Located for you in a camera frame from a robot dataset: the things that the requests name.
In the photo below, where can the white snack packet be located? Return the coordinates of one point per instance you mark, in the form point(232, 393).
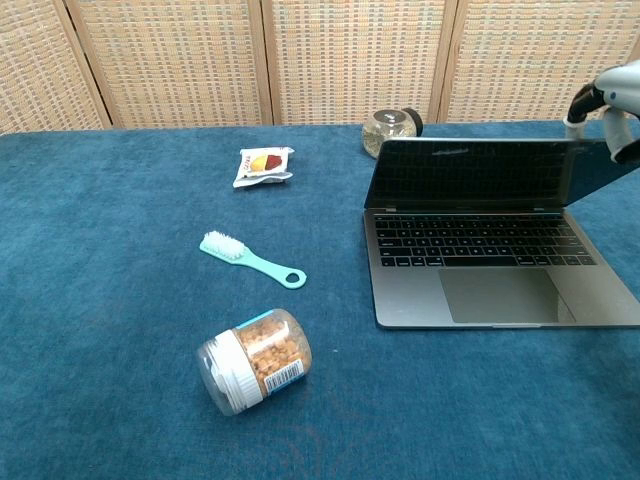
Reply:
point(262, 166)

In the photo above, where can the teal plastic brush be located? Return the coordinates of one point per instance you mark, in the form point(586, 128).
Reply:
point(250, 257)

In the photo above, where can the silver laptop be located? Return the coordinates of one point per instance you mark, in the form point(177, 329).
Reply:
point(475, 240)

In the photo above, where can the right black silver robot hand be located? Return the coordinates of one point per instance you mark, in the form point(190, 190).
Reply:
point(622, 85)

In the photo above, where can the woven bamboo folding screen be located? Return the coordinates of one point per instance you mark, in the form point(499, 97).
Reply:
point(350, 60)

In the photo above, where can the blue table mat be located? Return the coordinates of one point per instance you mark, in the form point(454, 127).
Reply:
point(125, 325)

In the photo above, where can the round glass jar black lid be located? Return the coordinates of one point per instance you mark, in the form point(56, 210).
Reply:
point(385, 125)

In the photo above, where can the clear jar orange snacks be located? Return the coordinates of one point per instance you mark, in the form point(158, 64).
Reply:
point(255, 362)

